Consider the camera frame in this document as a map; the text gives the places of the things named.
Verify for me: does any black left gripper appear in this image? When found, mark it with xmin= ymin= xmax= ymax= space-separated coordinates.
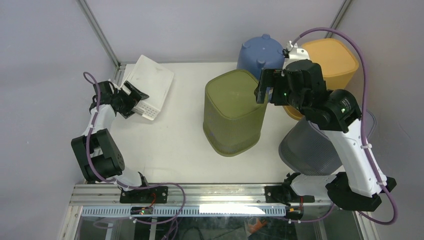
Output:
xmin=111 ymin=82 xmax=147 ymax=119

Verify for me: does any white perforated plastic tray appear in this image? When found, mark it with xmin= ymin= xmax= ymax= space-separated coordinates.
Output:
xmin=120 ymin=55 xmax=175 ymax=121

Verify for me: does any blue plastic bucket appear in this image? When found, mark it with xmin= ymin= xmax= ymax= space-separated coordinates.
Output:
xmin=236 ymin=33 xmax=286 ymax=79

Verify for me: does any olive green ribbed basket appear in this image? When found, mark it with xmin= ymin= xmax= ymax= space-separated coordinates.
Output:
xmin=202 ymin=69 xmax=267 ymax=157

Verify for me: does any dark grey basket liner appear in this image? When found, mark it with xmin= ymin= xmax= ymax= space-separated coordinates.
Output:
xmin=278 ymin=110 xmax=377 ymax=177

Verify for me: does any yellow ribbed basket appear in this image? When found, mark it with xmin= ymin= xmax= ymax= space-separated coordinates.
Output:
xmin=283 ymin=38 xmax=360 ymax=121

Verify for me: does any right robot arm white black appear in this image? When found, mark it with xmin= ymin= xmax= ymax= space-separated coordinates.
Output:
xmin=254 ymin=59 xmax=396 ymax=212

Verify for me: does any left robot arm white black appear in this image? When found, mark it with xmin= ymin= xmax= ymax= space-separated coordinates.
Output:
xmin=71 ymin=81 xmax=151 ymax=203

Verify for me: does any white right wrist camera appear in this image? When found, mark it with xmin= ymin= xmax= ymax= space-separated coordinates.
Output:
xmin=283 ymin=40 xmax=310 ymax=63

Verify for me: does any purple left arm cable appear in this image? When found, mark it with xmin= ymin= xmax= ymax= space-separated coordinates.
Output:
xmin=82 ymin=71 xmax=186 ymax=226

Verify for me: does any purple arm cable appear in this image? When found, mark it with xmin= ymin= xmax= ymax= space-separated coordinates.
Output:
xmin=82 ymin=71 xmax=186 ymax=226
xmin=291 ymin=27 xmax=398 ymax=226

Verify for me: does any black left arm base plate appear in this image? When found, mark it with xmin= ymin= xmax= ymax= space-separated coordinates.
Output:
xmin=119 ymin=186 xmax=169 ymax=204

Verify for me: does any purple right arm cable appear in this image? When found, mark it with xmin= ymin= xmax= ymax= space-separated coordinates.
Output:
xmin=291 ymin=27 xmax=398 ymax=226

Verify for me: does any aluminium frame rail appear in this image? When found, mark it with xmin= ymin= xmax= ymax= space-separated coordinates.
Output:
xmin=69 ymin=182 xmax=367 ymax=207

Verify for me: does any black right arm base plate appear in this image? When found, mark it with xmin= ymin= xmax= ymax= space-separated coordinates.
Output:
xmin=264 ymin=185 xmax=315 ymax=205

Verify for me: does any white slotted cable duct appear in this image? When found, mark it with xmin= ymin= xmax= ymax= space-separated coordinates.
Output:
xmin=81 ymin=203 xmax=286 ymax=218

